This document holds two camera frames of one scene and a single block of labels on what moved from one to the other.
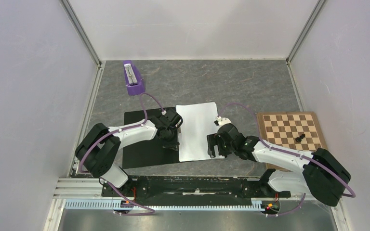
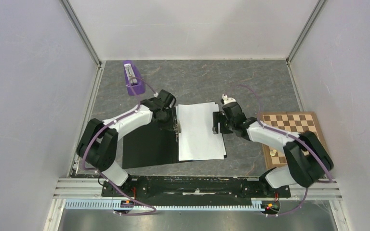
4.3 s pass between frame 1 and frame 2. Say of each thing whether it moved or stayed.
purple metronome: stayed
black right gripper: moved
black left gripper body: moved
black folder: stayed
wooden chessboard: stayed
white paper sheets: stayed
